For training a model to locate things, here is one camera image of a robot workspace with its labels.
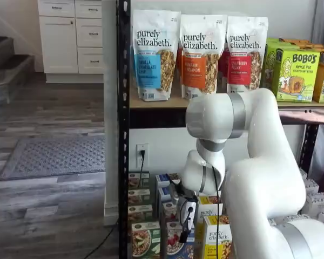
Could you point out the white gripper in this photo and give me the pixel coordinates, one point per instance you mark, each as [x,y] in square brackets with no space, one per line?
[191,205]

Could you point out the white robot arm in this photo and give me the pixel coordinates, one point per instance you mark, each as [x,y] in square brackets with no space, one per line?
[264,189]

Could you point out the green granola box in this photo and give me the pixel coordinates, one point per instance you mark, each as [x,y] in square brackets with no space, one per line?
[140,213]
[137,180]
[145,240]
[139,197]

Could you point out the wooden shelf board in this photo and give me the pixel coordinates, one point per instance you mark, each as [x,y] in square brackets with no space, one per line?
[162,103]

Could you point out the green Bobo's apple pie box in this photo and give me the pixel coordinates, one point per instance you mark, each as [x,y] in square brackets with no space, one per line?
[297,78]

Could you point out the grey patterned floor mat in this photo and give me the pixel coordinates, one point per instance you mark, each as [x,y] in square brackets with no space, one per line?
[54,157]

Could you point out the granola bag red label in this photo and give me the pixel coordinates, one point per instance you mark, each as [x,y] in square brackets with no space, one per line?
[245,54]
[222,67]

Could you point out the granola bag orange label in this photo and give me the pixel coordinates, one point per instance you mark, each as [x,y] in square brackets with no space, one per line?
[197,54]
[179,62]

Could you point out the granola bag blue label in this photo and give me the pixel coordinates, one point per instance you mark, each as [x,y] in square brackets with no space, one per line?
[154,54]

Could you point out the white kitchen cabinet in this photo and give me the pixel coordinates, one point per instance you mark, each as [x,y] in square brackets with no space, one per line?
[59,43]

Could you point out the grey carpeted stairs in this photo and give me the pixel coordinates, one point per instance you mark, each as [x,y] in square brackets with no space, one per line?
[5,67]

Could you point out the white wall outlet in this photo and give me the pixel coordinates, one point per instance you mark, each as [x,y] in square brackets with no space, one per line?
[145,162]

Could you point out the black metal shelf frame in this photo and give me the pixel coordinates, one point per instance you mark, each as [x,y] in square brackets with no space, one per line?
[123,108]

